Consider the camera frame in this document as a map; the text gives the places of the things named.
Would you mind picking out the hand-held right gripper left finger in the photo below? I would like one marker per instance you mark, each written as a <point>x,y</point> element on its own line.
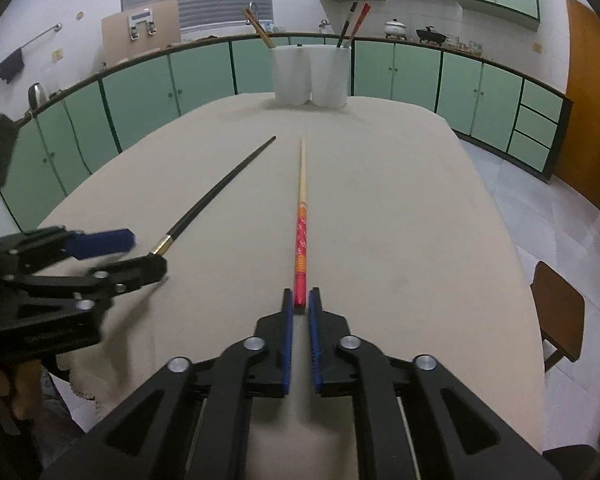
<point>287,345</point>

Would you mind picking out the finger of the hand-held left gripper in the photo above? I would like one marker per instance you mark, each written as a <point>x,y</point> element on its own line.
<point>140,271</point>
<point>105,242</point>

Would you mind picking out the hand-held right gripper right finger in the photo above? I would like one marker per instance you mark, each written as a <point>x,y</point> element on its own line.
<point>314,345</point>

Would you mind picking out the red patterned chopstick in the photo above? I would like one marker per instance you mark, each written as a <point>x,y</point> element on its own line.
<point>361,17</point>
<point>300,240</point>

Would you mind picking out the black chopstick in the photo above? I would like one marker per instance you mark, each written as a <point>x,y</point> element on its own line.
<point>346,25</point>
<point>215,192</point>

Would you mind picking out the white utensil holder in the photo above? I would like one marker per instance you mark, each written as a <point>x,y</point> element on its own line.
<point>292,75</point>

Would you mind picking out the wooden chopstick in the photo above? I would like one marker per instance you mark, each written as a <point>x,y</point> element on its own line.
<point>260,30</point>

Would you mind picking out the person's left hand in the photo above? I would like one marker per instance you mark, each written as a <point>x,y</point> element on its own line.
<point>27,385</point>

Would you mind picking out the green lower kitchen cabinets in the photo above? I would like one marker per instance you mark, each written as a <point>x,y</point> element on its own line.
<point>140,90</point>

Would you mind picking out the wooden board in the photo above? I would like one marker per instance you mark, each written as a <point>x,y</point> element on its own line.
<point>115,40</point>

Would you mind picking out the metal towel bar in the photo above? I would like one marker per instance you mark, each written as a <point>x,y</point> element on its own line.
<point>30,42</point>

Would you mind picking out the white hook rack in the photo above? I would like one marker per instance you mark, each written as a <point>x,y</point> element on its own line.
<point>141,19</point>

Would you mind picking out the brown wooden chair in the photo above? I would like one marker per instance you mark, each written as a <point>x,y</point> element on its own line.
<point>560,310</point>

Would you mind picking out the metal kitchen faucet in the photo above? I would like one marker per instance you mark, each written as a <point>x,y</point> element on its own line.
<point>253,7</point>

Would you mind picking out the small metal kettle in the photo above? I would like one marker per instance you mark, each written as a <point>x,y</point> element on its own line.
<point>325,25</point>

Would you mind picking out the white cooking pot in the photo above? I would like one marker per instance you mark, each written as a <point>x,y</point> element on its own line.
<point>396,29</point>

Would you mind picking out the black wok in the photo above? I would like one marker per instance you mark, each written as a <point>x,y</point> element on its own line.
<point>431,36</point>

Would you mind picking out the glass jars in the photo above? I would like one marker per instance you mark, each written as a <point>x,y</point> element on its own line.
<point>462,45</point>

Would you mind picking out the brown wooden door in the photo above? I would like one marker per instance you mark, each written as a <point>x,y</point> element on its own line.
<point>595,85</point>

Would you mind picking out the yellow wall outlet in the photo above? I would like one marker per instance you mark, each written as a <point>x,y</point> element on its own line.
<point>57,54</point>

